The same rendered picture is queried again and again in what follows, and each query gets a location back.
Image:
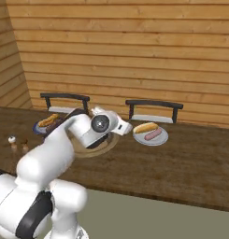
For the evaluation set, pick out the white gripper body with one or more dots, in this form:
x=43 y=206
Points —
x=127 y=127

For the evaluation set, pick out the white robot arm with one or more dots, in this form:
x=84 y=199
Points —
x=44 y=158

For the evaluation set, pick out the yellow hot dog bun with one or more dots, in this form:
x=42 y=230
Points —
x=145 y=127
x=48 y=120

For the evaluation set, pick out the pink sausage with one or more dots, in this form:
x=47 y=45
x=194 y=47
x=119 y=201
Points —
x=152 y=134

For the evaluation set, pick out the grey plate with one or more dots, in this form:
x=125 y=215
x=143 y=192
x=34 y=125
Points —
x=156 y=140

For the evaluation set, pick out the tan wooden bowl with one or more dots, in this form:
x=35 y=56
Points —
x=88 y=153

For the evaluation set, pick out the blue plate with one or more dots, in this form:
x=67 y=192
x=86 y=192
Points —
x=38 y=129

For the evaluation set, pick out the black chair with white seat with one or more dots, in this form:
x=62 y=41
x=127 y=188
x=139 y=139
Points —
x=64 y=95
x=154 y=103

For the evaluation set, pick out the brown pepper shaker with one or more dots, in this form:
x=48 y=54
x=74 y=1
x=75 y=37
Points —
x=24 y=146

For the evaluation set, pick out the white-topped salt shaker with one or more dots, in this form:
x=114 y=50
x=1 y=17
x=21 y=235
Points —
x=12 y=140

